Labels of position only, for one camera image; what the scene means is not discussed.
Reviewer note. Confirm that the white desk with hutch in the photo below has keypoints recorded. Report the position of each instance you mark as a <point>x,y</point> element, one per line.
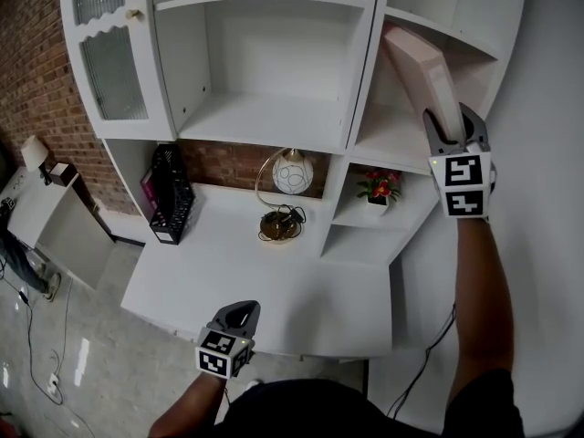
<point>269,121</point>

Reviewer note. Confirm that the ribbed glass cabinet door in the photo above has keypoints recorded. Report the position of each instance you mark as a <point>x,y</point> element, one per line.
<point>114,71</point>

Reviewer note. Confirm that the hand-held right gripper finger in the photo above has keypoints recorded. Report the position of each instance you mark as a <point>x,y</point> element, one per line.
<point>476,128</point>
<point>437,142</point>

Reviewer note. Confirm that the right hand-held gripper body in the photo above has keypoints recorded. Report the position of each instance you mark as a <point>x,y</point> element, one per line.
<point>465,185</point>

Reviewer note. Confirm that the person's left white shoe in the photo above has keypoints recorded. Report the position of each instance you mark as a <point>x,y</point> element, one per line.
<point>253,383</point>

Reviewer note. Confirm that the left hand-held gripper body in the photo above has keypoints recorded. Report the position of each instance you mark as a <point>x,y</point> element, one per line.
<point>223,354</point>

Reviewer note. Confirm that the red potted flower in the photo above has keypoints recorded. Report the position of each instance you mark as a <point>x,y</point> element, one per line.
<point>378,190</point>

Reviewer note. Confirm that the person's right forearm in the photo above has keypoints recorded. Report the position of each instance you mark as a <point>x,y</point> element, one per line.
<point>483,299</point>

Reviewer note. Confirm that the white side table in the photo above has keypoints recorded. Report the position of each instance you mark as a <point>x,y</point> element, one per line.
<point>68,240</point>

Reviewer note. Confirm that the magenta book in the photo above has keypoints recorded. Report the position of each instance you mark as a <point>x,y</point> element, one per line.
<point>148,194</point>

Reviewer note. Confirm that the round brass door knob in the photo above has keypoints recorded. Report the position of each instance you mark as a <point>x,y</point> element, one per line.
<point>133,14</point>

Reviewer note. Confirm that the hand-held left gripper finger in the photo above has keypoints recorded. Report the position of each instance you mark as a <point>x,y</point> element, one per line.
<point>230,308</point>
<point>255,320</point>

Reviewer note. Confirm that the pink folder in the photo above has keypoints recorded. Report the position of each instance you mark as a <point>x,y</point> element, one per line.
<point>420,62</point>

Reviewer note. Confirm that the black perforated file holder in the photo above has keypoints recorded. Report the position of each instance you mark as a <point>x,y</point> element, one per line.
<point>173,199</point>

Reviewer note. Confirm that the white power strip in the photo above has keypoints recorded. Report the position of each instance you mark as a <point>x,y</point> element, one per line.
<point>53,382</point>

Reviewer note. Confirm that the person's left forearm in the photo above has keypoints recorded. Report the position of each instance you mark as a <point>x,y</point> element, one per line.
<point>191,409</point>

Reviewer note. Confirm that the white shade table lamp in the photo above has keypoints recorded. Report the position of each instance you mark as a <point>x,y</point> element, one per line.
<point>34,153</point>

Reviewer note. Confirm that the gold globe desk lamp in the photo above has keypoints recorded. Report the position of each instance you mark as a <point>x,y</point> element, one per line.
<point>292,174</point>

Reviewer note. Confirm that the person's black shirt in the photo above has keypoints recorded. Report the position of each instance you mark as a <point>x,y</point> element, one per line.
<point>319,409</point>

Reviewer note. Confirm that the brown box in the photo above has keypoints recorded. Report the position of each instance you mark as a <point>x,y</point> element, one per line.
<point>63,174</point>

